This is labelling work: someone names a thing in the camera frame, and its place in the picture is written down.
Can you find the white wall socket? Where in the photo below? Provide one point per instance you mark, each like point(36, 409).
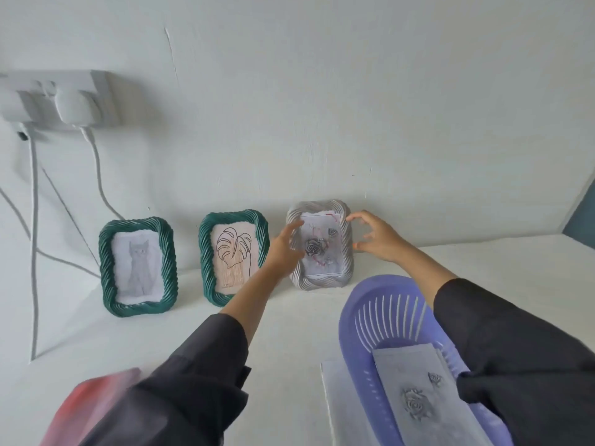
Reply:
point(69, 78)

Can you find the pink purple cloth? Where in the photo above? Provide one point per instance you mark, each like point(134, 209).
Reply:
point(79, 404)

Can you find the white rounded charger adapter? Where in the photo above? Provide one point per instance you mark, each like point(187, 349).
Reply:
point(76, 109)

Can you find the person's right hand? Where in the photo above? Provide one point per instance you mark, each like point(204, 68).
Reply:
point(388, 241)

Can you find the grey frame with rose drawing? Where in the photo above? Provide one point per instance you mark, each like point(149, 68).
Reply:
point(320, 283)

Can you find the dark teal door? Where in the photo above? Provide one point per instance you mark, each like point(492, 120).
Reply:
point(583, 222)

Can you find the person's right forearm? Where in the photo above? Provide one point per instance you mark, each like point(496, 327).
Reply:
point(432, 274)

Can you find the person's left hand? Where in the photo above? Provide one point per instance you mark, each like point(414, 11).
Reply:
point(281, 255)

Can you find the purple plastic basket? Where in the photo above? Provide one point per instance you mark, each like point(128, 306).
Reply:
point(358, 329)

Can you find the white rectangular charger adapter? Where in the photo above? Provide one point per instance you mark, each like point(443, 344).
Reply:
point(16, 109)

